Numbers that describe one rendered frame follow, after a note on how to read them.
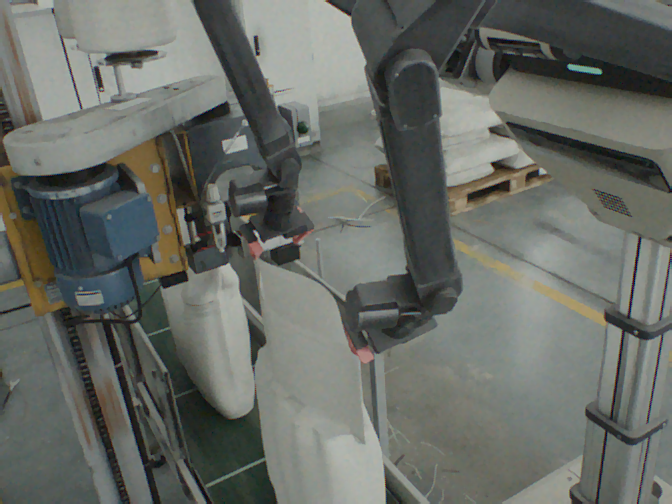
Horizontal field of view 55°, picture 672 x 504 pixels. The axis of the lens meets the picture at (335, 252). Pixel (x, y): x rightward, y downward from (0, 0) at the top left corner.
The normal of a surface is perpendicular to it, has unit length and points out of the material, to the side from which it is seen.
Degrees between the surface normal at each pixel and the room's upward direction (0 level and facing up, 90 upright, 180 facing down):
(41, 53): 90
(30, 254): 90
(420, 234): 119
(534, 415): 0
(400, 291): 30
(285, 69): 90
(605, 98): 40
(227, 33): 103
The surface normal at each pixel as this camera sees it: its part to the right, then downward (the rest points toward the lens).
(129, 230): 0.82, 0.19
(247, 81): 0.36, 0.58
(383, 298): 0.13, -0.61
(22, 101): 0.51, 0.35
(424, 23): 0.23, 0.79
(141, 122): 0.93, 0.09
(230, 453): -0.08, -0.89
